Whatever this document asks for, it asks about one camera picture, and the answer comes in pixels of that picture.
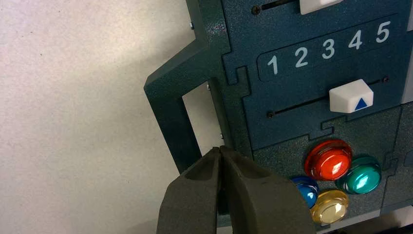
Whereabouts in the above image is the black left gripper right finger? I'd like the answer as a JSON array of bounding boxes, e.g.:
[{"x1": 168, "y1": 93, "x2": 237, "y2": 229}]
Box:
[{"x1": 220, "y1": 145, "x2": 318, "y2": 234}]

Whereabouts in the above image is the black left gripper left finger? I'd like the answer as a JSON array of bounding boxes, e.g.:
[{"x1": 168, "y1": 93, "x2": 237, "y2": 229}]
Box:
[{"x1": 156, "y1": 147, "x2": 224, "y2": 234}]

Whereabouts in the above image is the blue round push button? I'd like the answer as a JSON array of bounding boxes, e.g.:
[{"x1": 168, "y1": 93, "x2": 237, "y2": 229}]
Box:
[{"x1": 291, "y1": 175, "x2": 320, "y2": 210}]

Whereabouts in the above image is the yellow round push button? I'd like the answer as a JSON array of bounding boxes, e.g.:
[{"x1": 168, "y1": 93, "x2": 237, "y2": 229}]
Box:
[{"x1": 310, "y1": 189, "x2": 350, "y2": 225}]

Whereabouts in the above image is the red round push button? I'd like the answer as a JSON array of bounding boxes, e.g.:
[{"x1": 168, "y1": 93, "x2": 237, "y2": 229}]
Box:
[{"x1": 304, "y1": 139, "x2": 353, "y2": 182}]

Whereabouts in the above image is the green round push button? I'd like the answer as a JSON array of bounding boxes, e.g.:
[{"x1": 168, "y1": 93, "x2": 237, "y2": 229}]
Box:
[{"x1": 335, "y1": 156, "x2": 383, "y2": 195}]

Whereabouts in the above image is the dark teal grey control box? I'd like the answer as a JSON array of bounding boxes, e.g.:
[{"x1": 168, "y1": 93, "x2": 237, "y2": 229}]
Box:
[{"x1": 143, "y1": 0, "x2": 413, "y2": 234}]

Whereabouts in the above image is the white slider knob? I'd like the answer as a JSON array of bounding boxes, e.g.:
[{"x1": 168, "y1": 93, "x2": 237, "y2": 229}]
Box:
[
  {"x1": 328, "y1": 79, "x2": 374, "y2": 114},
  {"x1": 300, "y1": 0, "x2": 343, "y2": 16}
]

